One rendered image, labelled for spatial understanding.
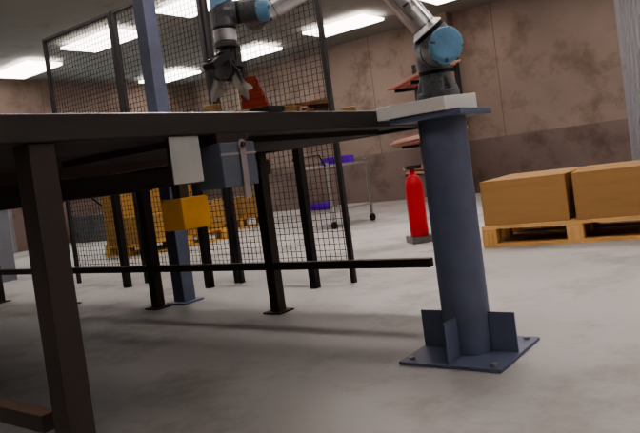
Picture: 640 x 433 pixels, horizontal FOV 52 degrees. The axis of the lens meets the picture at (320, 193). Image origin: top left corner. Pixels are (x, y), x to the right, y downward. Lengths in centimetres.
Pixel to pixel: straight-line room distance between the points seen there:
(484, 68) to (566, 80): 136
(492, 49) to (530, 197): 664
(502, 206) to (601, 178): 70
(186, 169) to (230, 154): 14
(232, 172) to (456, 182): 87
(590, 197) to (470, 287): 252
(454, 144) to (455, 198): 19
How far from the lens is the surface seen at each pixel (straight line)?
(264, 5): 218
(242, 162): 178
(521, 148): 1106
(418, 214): 561
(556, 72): 1091
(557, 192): 481
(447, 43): 220
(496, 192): 491
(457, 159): 230
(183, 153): 168
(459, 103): 231
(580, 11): 1090
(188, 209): 164
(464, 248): 232
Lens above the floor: 72
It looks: 2 degrees down
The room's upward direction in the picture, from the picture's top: 8 degrees counter-clockwise
